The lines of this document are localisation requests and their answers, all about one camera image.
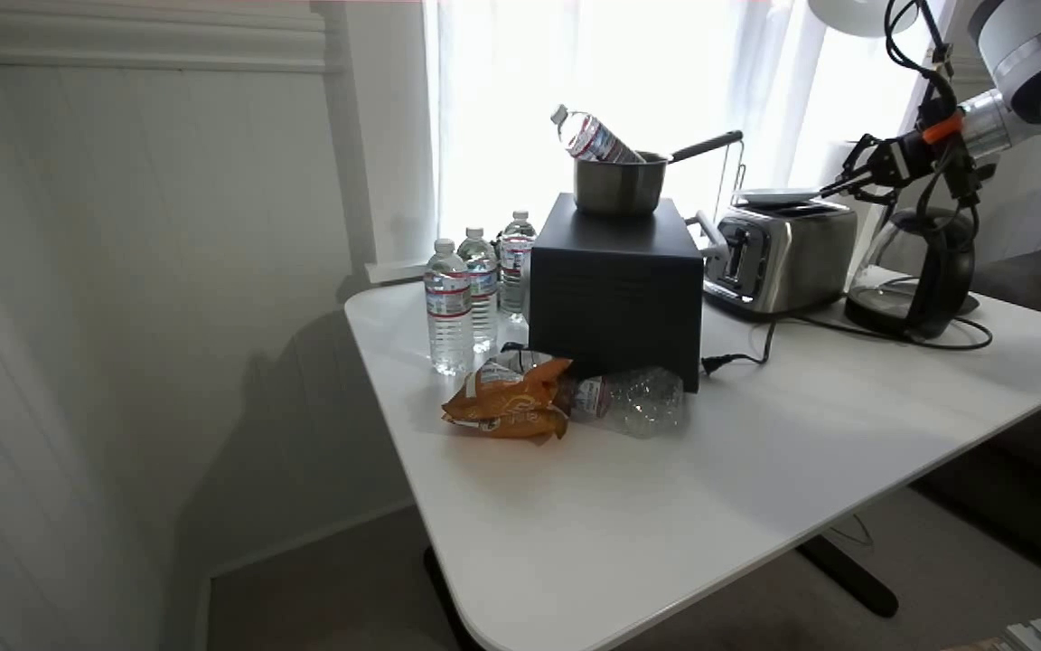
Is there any orange chip bag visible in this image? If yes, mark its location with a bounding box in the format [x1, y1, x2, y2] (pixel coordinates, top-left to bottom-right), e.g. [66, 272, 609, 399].
[436, 351, 579, 450]

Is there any clear crumpled plastic wrap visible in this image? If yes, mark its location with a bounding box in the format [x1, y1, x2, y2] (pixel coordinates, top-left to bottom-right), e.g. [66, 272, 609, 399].
[563, 361, 689, 443]

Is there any dark sofa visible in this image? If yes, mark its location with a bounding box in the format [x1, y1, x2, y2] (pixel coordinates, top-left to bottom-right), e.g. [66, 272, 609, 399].
[908, 168, 1041, 600]

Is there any silver toaster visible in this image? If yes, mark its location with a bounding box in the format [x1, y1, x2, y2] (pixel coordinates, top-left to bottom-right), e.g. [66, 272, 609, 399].
[684, 197, 865, 326]

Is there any black kettle power cable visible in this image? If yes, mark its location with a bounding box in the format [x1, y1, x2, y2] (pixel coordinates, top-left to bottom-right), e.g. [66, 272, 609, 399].
[800, 309, 997, 360]

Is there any metal pot with handle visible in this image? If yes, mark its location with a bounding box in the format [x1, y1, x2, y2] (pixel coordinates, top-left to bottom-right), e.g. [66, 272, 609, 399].
[572, 127, 747, 223]

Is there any clear water bottle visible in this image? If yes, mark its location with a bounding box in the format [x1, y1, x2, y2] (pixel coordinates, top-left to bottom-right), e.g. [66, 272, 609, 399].
[455, 223, 503, 364]
[419, 237, 477, 389]
[490, 205, 538, 356]

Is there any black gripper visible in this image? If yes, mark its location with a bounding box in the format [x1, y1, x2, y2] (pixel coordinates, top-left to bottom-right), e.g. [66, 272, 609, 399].
[818, 127, 973, 204]

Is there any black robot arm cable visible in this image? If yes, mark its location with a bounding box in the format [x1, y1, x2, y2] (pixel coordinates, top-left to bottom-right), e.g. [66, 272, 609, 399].
[877, 0, 997, 237]

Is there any white plate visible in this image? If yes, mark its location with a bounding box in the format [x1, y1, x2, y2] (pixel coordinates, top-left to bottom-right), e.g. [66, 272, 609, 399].
[725, 186, 826, 214]

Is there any black box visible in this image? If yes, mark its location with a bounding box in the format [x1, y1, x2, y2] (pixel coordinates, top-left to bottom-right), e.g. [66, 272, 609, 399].
[524, 187, 708, 399]

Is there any water bottle lying in pot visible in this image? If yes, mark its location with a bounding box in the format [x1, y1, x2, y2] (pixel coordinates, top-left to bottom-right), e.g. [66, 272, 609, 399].
[545, 102, 651, 169]

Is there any glass kettle with black handle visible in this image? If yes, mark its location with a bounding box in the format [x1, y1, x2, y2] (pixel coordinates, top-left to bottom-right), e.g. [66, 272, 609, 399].
[842, 197, 984, 344]

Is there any orange gripper mount bracket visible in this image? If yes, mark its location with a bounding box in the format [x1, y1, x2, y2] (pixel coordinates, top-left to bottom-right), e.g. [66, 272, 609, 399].
[916, 112, 968, 147]

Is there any black toaster power cable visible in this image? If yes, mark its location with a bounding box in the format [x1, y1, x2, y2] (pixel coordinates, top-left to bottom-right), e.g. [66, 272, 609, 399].
[698, 310, 785, 380]

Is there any white sheer curtain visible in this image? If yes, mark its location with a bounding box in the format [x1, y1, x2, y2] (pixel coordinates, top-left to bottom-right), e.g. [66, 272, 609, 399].
[421, 0, 984, 246]

